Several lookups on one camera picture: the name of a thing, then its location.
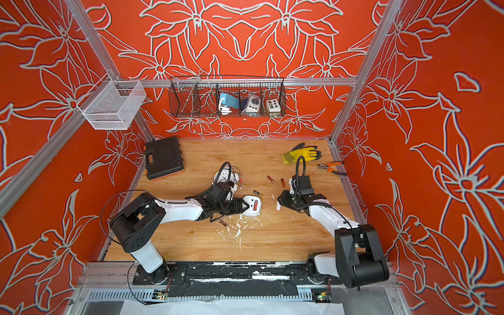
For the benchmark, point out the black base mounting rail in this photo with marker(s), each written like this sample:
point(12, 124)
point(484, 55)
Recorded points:
point(178, 281)

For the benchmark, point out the white socket adapter in basket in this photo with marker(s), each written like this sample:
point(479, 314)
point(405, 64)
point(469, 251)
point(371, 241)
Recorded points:
point(252, 105)

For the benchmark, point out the black wire wall basket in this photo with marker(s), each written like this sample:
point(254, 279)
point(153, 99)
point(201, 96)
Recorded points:
point(205, 96)

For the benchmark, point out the black plastic tool case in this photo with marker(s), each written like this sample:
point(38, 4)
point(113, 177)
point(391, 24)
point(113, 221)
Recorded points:
point(163, 158)

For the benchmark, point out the beige button box in basket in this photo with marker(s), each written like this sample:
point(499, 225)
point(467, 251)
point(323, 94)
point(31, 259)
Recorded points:
point(273, 107)

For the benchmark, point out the yellow black work glove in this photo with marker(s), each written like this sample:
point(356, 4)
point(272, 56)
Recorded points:
point(310, 153)

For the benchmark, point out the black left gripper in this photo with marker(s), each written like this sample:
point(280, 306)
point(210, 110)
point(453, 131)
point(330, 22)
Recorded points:
point(238, 207)

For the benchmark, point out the white square alarm clock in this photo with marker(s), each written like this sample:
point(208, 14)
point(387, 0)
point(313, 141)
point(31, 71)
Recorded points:
point(250, 200)

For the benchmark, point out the orange handled pliers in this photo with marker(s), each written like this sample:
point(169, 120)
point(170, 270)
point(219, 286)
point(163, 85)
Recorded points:
point(332, 168)

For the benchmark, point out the white round twin-bell alarm clock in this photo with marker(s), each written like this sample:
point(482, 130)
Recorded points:
point(226, 175)

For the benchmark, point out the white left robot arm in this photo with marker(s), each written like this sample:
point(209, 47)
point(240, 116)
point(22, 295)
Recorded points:
point(137, 222)

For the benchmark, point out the clear plastic wall bin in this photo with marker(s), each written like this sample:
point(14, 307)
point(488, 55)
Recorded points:
point(113, 107)

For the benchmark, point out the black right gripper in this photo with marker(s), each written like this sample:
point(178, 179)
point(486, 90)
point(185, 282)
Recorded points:
point(284, 201)

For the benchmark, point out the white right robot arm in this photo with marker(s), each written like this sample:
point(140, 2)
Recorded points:
point(358, 259)

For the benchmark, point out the blue white item in basket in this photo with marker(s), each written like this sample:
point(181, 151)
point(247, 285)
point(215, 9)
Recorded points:
point(227, 103)

